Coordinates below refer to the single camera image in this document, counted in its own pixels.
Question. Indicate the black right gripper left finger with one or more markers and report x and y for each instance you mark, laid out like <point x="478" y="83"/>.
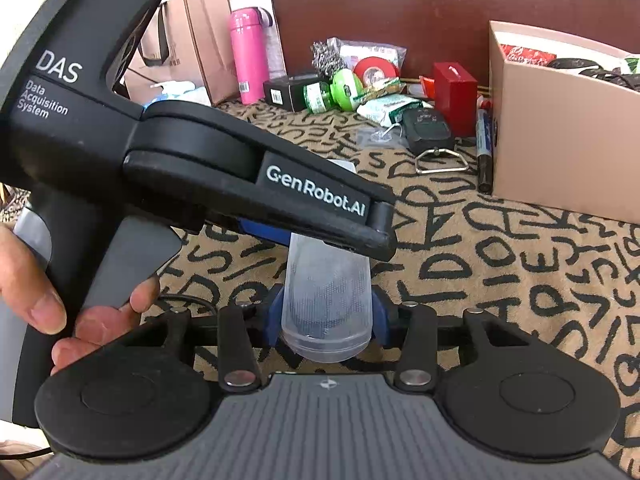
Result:
<point x="240" y="330"/>

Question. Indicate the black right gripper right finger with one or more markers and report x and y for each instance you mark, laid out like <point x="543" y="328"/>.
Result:
<point x="413" y="328"/>

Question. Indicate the clear plastic case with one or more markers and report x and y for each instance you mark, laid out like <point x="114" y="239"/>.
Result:
<point x="327" y="314"/>

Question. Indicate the green white bottle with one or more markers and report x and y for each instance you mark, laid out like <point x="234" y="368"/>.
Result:
<point x="341" y="93"/>

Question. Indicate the brown paper shopping bag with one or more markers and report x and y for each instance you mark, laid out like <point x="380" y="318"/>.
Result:
<point x="186" y="41"/>

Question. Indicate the brown letter print cloth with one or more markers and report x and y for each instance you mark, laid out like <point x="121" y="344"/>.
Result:
<point x="570" y="279"/>

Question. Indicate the black rectangular box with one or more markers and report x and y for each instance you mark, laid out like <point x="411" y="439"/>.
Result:
<point x="287" y="92"/>

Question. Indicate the pink thermos bottle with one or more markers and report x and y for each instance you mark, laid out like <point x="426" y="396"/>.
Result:
<point x="248" y="40"/>

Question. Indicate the steel wool scrubber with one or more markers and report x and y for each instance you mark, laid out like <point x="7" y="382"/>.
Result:
<point x="326" y="60"/>

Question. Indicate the green white sachet packet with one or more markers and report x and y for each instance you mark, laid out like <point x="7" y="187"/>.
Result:
<point x="388" y="110"/>

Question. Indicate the black marker pen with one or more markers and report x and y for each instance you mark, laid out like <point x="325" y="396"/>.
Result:
<point x="483" y="133"/>

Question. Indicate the brown cardboard shoe box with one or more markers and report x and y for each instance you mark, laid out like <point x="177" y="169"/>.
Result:
<point x="560" y="139"/>

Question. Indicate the red small box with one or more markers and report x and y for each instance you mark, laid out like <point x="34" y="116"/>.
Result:
<point x="455" y="97"/>

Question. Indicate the clear plastic bag with label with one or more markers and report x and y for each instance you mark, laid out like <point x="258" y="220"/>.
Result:
<point x="352" y="52"/>

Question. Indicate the red tape roll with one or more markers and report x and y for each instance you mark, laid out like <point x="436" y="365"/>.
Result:
<point x="372" y="69"/>

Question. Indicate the red packet in box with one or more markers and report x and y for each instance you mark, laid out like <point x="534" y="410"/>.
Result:
<point x="528" y="56"/>

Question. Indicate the dark wooden headboard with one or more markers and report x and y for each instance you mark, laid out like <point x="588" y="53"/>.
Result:
<point x="445" y="30"/>

